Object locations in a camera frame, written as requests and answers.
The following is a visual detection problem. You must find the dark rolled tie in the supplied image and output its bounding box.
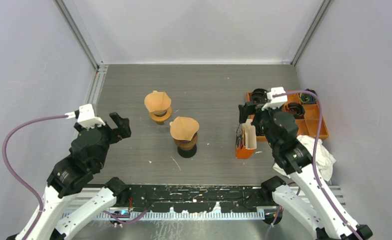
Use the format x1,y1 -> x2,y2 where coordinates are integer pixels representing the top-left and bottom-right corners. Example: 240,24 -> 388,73
250,88 -> 268,104

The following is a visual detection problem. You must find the white crumpled cloth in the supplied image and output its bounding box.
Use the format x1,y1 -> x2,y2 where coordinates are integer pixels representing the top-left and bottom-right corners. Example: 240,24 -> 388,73
272,134 -> 337,182

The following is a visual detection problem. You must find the green floral rolled tie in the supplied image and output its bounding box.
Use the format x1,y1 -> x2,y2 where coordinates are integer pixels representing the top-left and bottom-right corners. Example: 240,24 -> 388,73
298,92 -> 317,105

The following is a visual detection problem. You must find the brown paper coffee filter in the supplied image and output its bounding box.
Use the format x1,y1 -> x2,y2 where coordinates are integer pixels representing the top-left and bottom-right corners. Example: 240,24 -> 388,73
144,90 -> 172,113

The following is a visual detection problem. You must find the red and black carafe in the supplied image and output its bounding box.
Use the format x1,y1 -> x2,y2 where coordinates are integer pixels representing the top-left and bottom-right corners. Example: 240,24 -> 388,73
177,145 -> 197,158

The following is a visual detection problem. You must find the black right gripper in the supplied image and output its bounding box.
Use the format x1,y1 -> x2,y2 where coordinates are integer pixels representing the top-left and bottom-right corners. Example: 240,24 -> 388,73
239,101 -> 283,149

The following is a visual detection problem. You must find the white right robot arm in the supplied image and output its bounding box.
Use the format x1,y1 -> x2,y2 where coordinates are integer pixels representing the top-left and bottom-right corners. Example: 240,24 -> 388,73
238,87 -> 373,240

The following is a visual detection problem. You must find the orange coffee filter box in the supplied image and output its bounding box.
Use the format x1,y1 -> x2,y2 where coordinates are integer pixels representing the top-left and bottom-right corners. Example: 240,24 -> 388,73
235,118 -> 257,160

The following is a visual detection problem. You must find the orange wooden compartment tray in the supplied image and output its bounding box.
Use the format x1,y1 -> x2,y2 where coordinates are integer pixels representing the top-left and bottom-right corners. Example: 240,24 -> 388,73
246,91 -> 329,142

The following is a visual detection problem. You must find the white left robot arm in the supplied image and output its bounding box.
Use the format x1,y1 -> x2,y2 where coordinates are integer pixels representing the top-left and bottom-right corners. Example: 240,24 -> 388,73
2,103 -> 131,240

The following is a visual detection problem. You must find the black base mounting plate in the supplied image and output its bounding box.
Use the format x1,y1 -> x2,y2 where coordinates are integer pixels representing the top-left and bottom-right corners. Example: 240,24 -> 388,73
114,184 -> 277,214

